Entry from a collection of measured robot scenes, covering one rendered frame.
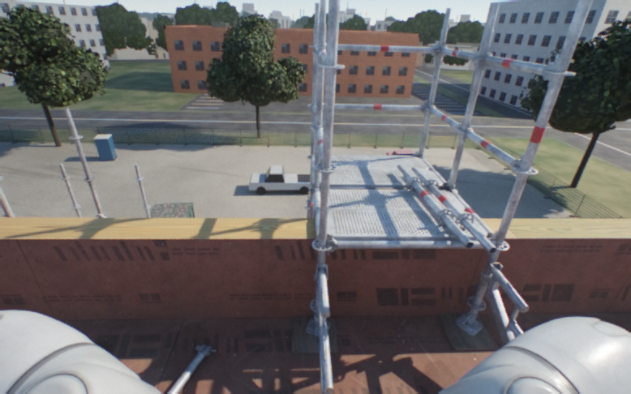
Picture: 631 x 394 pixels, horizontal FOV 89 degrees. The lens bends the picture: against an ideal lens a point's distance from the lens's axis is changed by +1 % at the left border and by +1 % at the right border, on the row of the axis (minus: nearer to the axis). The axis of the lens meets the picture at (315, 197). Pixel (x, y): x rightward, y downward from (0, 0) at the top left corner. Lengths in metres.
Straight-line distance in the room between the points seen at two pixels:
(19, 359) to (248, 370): 1.86
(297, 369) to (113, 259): 1.35
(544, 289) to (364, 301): 1.32
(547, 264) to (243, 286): 2.10
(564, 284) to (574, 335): 2.46
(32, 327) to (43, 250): 2.08
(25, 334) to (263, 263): 1.75
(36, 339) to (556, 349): 0.64
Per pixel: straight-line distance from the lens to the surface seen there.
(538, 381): 0.45
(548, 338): 0.55
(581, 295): 3.19
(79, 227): 2.58
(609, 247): 2.99
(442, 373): 2.43
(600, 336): 0.59
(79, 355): 0.51
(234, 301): 2.46
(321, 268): 2.02
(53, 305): 2.95
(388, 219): 2.23
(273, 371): 2.28
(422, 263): 2.34
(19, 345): 0.54
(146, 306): 2.66
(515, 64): 2.26
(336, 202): 2.36
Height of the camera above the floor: 1.90
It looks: 28 degrees down
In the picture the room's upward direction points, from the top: 2 degrees clockwise
